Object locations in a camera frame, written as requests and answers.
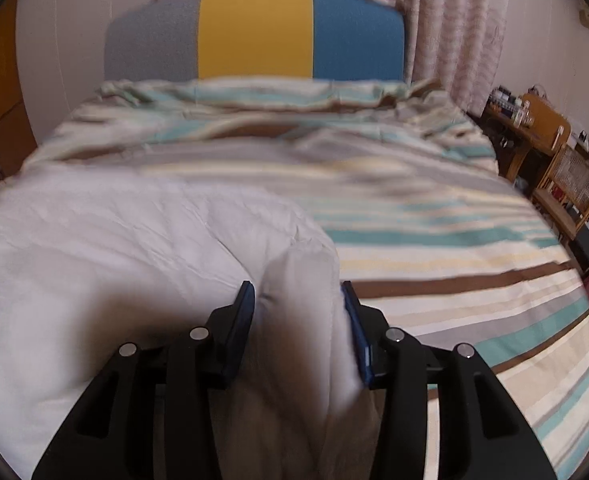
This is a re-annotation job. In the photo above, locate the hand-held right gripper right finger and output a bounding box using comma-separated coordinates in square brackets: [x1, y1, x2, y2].
[339, 281, 558, 480]

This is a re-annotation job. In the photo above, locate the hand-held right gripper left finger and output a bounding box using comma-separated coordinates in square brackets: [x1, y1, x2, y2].
[30, 280, 256, 480]

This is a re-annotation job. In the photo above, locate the white puffer jacket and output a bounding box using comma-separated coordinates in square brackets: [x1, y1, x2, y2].
[0, 165, 375, 480]

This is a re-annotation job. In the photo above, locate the striped bed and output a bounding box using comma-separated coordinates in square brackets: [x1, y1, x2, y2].
[19, 77, 589, 480]

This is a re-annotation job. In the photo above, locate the wooden desk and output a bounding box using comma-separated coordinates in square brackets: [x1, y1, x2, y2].
[479, 85, 589, 201]

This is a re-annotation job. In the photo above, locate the rattan chair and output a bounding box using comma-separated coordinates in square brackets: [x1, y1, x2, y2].
[532, 145, 589, 241]

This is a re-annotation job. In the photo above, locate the grey yellow blue headboard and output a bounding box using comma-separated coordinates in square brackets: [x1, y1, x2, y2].
[103, 0, 406, 83]

